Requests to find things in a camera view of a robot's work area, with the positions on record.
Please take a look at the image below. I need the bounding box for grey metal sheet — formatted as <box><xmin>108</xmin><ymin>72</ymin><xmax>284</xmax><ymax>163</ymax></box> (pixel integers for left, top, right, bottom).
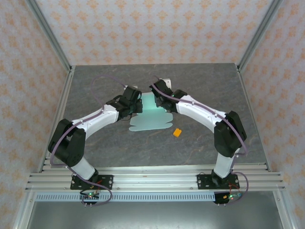
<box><xmin>26</xmin><ymin>201</ymin><xmax>282</xmax><ymax>229</ymax></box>

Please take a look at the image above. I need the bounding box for right circuit board with LEDs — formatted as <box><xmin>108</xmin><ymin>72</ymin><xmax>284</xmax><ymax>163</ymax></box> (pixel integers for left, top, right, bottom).
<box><xmin>223</xmin><ymin>192</ymin><xmax>244</xmax><ymax>201</ymax></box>

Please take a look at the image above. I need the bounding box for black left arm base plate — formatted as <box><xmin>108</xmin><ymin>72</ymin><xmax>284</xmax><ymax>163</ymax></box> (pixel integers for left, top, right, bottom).
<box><xmin>70</xmin><ymin>175</ymin><xmax>114</xmax><ymax>190</ymax></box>

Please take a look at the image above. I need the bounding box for aluminium frame leg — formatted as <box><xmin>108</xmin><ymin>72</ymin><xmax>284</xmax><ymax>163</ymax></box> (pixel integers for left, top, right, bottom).
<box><xmin>13</xmin><ymin>190</ymin><xmax>36</xmax><ymax>229</ymax></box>
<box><xmin>273</xmin><ymin>190</ymin><xmax>296</xmax><ymax>229</ymax></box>

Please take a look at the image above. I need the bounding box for aluminium table rail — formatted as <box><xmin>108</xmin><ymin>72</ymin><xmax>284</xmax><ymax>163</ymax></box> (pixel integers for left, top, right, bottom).
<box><xmin>38</xmin><ymin>65</ymin><xmax>76</xmax><ymax>173</ymax></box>
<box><xmin>237</xmin><ymin>65</ymin><xmax>272</xmax><ymax>172</ymax></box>

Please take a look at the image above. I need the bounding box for aluminium left frame post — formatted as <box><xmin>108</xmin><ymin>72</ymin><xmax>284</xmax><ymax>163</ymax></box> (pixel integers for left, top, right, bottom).
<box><xmin>25</xmin><ymin>0</ymin><xmax>73</xmax><ymax>73</ymax></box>

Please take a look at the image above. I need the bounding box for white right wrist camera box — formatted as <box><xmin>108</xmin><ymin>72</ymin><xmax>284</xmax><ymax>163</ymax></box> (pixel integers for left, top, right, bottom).
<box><xmin>158</xmin><ymin>78</ymin><xmax>173</xmax><ymax>88</ymax></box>

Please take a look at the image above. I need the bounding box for left circuit board with LEDs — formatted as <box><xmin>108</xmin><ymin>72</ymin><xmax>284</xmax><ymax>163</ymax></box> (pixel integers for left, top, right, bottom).
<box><xmin>80</xmin><ymin>190</ymin><xmax>101</xmax><ymax>201</ymax></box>

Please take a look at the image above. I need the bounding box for aluminium right frame post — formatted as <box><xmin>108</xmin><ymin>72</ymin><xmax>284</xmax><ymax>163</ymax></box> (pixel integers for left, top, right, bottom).
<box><xmin>237</xmin><ymin>0</ymin><xmax>284</xmax><ymax>72</ymax></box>

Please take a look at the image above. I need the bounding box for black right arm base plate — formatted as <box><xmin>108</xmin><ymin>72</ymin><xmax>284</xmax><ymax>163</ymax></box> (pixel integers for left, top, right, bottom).
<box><xmin>197</xmin><ymin>174</ymin><xmax>239</xmax><ymax>190</ymax></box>

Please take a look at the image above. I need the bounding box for grey slotted cable duct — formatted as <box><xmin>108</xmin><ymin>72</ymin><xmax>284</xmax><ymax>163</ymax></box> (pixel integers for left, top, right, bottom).
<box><xmin>35</xmin><ymin>192</ymin><xmax>216</xmax><ymax>202</ymax></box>

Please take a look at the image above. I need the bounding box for circuit board with leds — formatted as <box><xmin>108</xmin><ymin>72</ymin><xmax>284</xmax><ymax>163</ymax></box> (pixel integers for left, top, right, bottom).
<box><xmin>223</xmin><ymin>192</ymin><xmax>244</xmax><ymax>201</ymax></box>
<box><xmin>80</xmin><ymin>190</ymin><xmax>101</xmax><ymax>201</ymax></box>

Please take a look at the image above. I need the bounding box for light teal paper box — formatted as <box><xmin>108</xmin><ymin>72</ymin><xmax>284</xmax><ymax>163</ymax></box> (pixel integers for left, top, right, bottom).
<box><xmin>128</xmin><ymin>92</ymin><xmax>174</xmax><ymax>132</ymax></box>

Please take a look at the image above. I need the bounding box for aluminium base rail beam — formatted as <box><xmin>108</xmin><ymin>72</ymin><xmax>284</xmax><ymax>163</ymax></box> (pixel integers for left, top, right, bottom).
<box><xmin>25</xmin><ymin>163</ymin><xmax>285</xmax><ymax>191</ymax></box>

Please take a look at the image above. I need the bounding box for aluminium frame post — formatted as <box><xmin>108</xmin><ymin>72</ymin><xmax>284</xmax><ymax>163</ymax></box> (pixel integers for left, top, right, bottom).
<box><xmin>237</xmin><ymin>0</ymin><xmax>284</xmax><ymax>72</ymax></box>
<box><xmin>25</xmin><ymin>0</ymin><xmax>73</xmax><ymax>73</ymax></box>

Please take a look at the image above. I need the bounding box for aluminium right table rail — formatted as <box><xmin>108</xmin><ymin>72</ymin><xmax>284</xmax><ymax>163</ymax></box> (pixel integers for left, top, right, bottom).
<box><xmin>237</xmin><ymin>65</ymin><xmax>272</xmax><ymax>172</ymax></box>

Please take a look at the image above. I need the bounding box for aluminium left table rail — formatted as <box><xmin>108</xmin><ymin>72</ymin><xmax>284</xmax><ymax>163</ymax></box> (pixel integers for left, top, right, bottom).
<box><xmin>38</xmin><ymin>65</ymin><xmax>76</xmax><ymax>173</ymax></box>

